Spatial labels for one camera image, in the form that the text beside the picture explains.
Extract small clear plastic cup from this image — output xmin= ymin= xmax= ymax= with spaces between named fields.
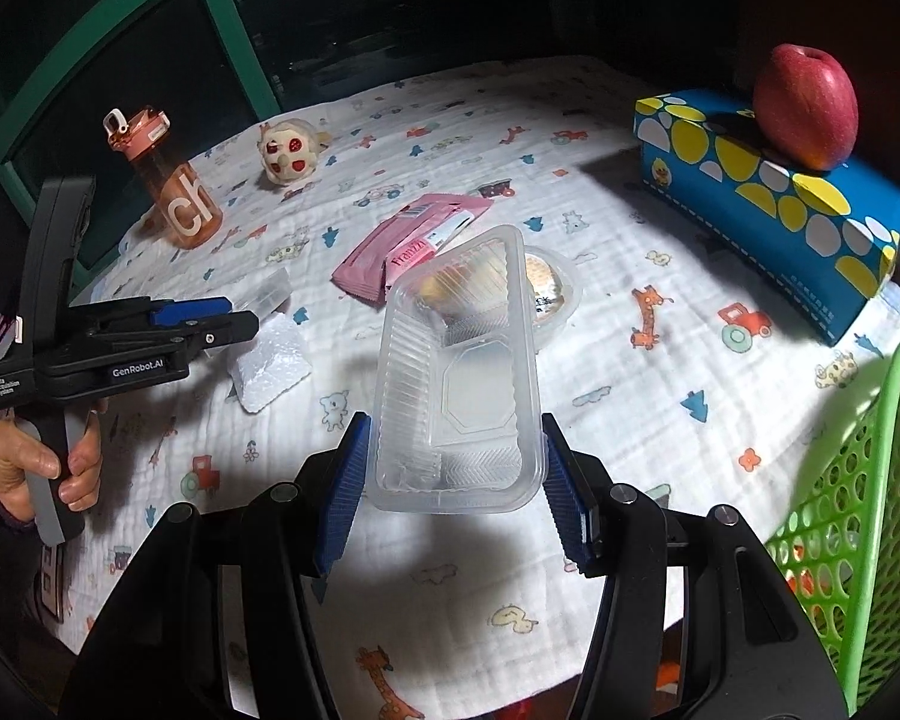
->
xmin=232 ymin=265 xmax=292 ymax=322

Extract pink snack wrapper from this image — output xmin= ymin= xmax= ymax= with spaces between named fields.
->
xmin=331 ymin=193 xmax=493 ymax=305

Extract round pudding cup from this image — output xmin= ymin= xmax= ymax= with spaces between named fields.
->
xmin=525 ymin=245 xmax=583 ymax=351

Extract white styrofoam piece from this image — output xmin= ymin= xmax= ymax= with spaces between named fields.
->
xmin=227 ymin=312 xmax=312 ymax=415

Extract person left hand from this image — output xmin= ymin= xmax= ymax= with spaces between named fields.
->
xmin=0 ymin=400 xmax=109 ymax=523

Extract cream plush toy red spots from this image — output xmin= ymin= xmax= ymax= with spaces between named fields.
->
xmin=258 ymin=119 xmax=331 ymax=185

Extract white printed bed blanket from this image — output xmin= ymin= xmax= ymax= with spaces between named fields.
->
xmin=50 ymin=60 xmax=900 ymax=718

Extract orange plastic water bottle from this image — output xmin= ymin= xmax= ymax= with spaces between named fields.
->
xmin=103 ymin=106 xmax=222 ymax=250

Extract blue yellow tissue box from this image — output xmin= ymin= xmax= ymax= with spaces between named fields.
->
xmin=632 ymin=89 xmax=900 ymax=344

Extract green plastic mesh basket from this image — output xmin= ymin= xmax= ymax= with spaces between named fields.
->
xmin=767 ymin=345 xmax=900 ymax=712

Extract red apple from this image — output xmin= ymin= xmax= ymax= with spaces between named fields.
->
xmin=752 ymin=44 xmax=859 ymax=172

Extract clear plastic food tray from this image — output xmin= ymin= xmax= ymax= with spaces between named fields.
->
xmin=365 ymin=224 xmax=546 ymax=515

